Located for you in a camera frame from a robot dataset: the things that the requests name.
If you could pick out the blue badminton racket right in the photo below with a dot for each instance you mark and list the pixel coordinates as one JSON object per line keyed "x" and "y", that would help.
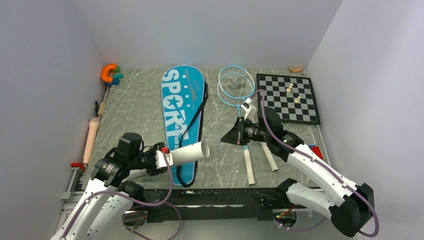
{"x": 239, "y": 69}

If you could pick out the green blue toy blocks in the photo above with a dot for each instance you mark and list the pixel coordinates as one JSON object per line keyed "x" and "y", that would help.
{"x": 116, "y": 76}

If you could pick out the cream chess pawn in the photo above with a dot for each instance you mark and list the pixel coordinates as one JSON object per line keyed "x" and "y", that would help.
{"x": 297, "y": 100}
{"x": 289, "y": 89}

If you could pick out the black white chessboard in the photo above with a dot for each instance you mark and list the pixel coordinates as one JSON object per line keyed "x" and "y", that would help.
{"x": 276, "y": 97}

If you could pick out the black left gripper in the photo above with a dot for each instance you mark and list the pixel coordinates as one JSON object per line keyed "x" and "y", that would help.
{"x": 153, "y": 170}

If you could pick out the cream chess pawn upper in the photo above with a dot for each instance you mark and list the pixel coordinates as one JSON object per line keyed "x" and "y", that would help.
{"x": 289, "y": 89}

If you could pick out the white shuttlecock tube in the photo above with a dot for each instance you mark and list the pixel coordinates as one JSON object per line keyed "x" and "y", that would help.
{"x": 190, "y": 153}

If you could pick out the cream chess pawn lower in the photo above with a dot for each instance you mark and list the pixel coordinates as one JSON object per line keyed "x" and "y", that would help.
{"x": 297, "y": 100}

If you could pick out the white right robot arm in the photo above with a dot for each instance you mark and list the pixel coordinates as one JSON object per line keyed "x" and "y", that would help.
{"x": 348, "y": 205}

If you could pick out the beige handle tool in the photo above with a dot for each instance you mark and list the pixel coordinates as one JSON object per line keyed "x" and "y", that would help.
{"x": 93, "y": 127}

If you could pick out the orange C-shaped toy block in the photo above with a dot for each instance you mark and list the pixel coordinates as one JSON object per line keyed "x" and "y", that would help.
{"x": 107, "y": 72}

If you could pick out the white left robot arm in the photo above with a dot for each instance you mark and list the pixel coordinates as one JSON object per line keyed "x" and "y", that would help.
{"x": 109, "y": 192}

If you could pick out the red clamp on rail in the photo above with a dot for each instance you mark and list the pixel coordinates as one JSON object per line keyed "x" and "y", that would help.
{"x": 78, "y": 165}

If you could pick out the colourful brick toy car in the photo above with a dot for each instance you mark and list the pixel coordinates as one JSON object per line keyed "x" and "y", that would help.
{"x": 317, "y": 151}

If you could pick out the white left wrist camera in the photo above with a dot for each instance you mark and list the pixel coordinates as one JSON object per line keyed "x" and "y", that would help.
{"x": 164, "y": 158}

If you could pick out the wooden arch block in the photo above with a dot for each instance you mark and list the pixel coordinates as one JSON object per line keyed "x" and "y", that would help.
{"x": 296, "y": 69}

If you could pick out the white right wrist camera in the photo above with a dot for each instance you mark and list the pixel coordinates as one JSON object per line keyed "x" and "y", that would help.
{"x": 249, "y": 109}

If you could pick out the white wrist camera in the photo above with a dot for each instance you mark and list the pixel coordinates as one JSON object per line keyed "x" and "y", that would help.
{"x": 249, "y": 109}
{"x": 164, "y": 158}

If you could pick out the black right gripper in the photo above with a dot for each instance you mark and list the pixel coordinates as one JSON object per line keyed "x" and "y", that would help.
{"x": 235, "y": 136}

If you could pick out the blue racket bag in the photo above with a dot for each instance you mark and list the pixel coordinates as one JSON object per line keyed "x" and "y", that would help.
{"x": 184, "y": 93}

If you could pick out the black base frame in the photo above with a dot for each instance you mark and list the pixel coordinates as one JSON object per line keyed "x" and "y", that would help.
{"x": 258, "y": 203}

